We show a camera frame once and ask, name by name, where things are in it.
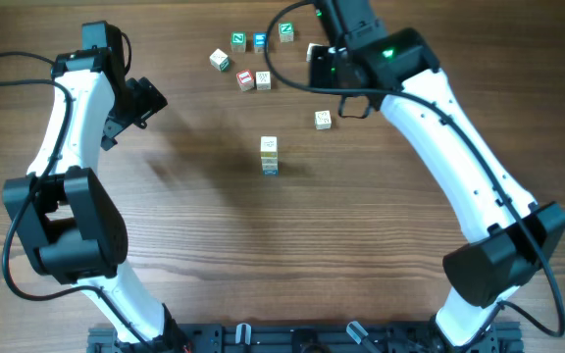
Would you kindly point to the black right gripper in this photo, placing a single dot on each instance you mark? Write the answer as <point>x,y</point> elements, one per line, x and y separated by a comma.
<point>317,67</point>

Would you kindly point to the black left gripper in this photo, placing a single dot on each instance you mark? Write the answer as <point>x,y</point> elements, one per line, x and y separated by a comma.
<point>152,102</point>

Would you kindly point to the lone block with zero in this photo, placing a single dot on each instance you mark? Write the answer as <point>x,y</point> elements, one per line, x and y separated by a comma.
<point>323,120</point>

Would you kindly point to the yellow top elephant block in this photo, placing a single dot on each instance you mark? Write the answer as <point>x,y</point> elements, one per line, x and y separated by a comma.
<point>269,147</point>

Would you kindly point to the white green edged block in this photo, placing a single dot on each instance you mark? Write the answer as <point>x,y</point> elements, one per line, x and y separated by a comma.
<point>270,166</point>

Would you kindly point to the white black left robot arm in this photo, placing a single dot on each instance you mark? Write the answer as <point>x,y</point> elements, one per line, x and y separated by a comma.
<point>67,223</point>

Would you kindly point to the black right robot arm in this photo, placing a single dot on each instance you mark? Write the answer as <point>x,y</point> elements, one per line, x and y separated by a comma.
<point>509,236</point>

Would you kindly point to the plain block number two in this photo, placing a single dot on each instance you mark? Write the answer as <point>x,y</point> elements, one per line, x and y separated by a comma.
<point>310,49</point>

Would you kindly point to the green N block right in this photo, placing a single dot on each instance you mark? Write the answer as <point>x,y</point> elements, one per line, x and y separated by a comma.
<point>286,32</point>

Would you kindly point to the green n block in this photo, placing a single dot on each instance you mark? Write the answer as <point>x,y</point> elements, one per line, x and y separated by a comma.
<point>286,32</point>
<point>238,41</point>

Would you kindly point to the plain block yellow side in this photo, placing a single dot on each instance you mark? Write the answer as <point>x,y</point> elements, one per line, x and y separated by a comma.
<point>263,80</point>

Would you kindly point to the blue top block left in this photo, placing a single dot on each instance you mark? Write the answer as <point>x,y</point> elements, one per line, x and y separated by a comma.
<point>259,42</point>

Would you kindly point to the red I top block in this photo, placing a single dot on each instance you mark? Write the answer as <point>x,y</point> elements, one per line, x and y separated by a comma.
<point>245,80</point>

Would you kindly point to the white green W block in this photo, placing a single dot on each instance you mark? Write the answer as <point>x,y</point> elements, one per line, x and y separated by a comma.
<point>220,60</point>

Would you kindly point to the green N block left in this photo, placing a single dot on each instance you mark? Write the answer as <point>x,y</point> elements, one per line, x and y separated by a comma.
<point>238,41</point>

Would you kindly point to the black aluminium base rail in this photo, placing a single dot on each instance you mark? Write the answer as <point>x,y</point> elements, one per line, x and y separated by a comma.
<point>392,337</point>

